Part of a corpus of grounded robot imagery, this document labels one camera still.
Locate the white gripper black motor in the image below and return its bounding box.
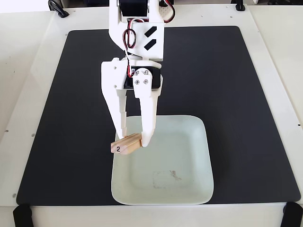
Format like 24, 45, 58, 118
101, 56, 164, 147

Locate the grooved wooden block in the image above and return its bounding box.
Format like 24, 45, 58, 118
110, 132, 143, 156

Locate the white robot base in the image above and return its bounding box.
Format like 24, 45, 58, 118
159, 3, 175, 18

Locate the white square plate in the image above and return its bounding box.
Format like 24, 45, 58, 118
111, 114, 214, 206

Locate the black rubber mat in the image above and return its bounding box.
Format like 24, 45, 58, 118
16, 26, 301, 206

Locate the large black table clamp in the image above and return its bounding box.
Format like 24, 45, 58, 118
48, 0, 70, 18

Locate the red black white servo cable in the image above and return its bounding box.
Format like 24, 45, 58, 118
160, 0, 177, 25
122, 18, 145, 79

